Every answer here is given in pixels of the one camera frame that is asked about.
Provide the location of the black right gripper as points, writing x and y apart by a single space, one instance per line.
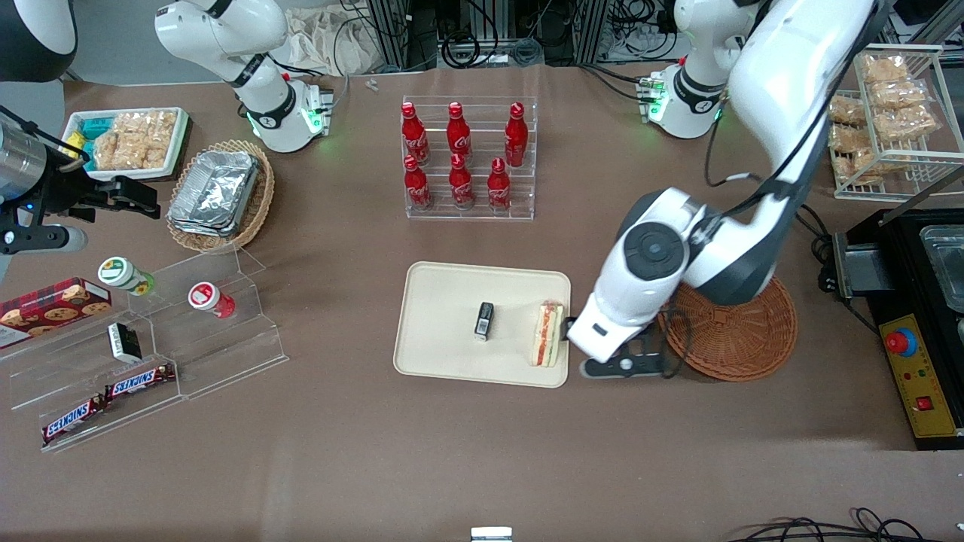
66 194

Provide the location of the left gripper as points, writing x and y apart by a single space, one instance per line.
566 327

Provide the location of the triangular packaged sandwich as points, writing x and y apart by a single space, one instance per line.
546 339

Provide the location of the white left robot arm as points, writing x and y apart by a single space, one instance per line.
783 75

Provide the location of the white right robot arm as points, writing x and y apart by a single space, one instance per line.
267 105

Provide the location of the white rectangular snack tray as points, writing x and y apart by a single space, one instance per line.
181 139

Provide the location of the oval tan wicker basket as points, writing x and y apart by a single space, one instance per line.
260 203

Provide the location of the beige plastic tray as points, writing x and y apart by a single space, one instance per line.
444 324

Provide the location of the round brown wicker basket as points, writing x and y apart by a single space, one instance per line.
745 335

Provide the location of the clear bag rice crackers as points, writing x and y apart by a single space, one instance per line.
154 135
113 150

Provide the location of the green lid snack cup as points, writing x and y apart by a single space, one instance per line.
120 272

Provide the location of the stacked aluminium foil containers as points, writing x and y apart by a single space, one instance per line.
215 192

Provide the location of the teal snack packet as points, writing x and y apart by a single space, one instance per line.
94 128

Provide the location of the small black box white label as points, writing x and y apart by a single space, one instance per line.
484 320

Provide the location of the yellow snack packet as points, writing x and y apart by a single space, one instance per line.
74 143

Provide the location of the red lid snack cup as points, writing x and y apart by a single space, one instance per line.
207 297

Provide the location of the clear acrylic bottle rack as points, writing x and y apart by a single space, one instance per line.
527 203

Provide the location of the red cookie box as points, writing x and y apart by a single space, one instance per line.
53 309

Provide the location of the red cola bottle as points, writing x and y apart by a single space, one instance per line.
498 187
516 135
460 184
416 187
412 135
458 134

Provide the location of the clear acrylic stepped stand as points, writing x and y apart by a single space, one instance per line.
218 354
45 376

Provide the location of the snickers chocolate bar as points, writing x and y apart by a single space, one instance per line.
71 420
139 382

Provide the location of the small white device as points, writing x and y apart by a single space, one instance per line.
491 534

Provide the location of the white cloth bag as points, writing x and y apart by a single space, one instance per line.
331 41

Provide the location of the dark grey metal box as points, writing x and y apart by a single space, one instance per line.
866 267

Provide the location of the red emergency stop button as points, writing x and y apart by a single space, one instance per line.
901 342

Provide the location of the black appliance base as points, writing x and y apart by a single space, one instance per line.
904 301

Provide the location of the clear bag fried snacks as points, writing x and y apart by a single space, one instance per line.
900 94
866 165
885 69
847 111
907 123
851 138

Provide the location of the yellow control box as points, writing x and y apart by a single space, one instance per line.
922 376

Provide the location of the steel pan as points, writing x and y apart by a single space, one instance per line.
945 263

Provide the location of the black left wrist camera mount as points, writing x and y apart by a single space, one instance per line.
640 367

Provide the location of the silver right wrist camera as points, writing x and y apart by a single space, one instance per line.
53 239

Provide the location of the aluminium frame post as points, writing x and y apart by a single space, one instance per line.
599 26
388 30

